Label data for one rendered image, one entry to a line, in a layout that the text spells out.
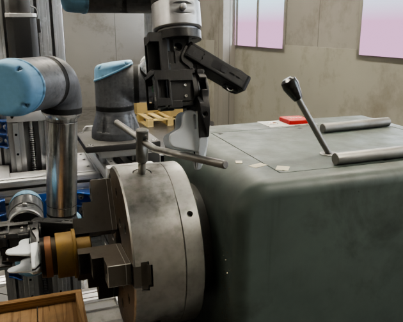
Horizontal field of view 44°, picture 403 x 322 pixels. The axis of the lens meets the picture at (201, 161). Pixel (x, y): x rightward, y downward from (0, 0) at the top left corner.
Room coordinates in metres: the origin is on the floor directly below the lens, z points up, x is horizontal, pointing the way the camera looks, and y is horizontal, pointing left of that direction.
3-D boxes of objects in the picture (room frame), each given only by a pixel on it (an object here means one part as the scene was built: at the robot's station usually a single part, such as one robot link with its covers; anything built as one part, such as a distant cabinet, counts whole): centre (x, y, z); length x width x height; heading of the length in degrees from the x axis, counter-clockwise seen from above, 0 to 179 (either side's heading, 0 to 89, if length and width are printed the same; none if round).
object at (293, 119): (1.26, -0.24, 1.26); 0.06 x 0.06 x 0.02; 19
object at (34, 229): (0.88, 0.32, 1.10); 0.09 x 0.02 x 0.05; 19
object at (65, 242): (0.85, 0.25, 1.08); 0.09 x 0.09 x 0.09; 19
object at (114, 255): (0.79, 0.16, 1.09); 0.12 x 0.11 x 0.05; 19
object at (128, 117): (1.51, 0.27, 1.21); 0.15 x 0.15 x 0.10
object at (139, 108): (8.12, 0.70, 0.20); 1.12 x 0.79 x 0.41; 21
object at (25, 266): (0.83, 0.33, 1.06); 0.09 x 0.06 x 0.03; 19
